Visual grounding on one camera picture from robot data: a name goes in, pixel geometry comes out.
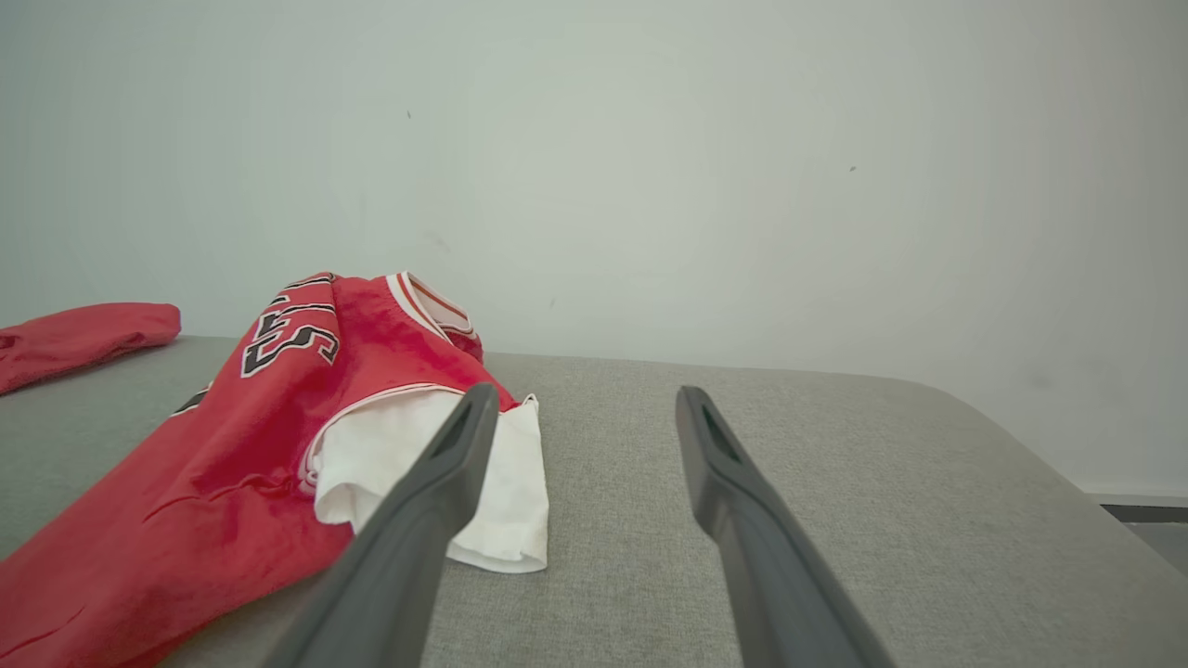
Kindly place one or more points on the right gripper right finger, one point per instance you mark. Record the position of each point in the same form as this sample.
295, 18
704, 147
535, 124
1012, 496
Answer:
761, 557

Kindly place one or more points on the red and white jersey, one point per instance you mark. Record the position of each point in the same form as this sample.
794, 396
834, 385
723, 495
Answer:
204, 501

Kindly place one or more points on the plain red garment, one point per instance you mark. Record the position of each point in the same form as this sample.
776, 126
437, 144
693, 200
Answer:
74, 339

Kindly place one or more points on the dark baseboard strip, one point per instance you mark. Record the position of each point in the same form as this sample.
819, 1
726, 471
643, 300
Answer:
1146, 513

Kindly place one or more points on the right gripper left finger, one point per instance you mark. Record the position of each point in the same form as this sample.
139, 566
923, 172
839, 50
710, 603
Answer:
408, 547

